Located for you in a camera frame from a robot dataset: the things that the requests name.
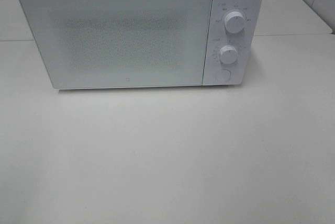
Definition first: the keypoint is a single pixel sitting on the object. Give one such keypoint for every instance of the round white door button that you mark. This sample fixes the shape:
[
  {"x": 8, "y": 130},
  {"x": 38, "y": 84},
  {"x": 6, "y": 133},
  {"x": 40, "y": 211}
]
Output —
[{"x": 223, "y": 76}]

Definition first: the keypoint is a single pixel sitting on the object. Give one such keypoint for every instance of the white microwave door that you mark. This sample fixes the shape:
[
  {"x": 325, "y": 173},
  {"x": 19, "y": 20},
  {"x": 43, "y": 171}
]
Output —
[{"x": 120, "y": 43}]

